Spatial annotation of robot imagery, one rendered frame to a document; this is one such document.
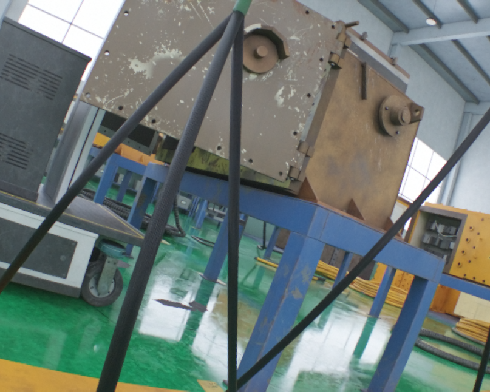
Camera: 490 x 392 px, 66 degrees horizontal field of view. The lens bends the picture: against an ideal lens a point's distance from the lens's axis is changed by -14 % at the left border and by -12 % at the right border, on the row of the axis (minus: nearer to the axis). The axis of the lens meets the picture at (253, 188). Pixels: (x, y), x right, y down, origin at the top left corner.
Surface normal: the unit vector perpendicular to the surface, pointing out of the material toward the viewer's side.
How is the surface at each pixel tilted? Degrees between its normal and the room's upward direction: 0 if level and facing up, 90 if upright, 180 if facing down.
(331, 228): 90
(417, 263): 90
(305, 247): 90
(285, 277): 90
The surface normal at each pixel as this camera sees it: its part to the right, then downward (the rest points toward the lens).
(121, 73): 0.33, 0.06
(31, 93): 0.59, 0.17
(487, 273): -0.79, -0.33
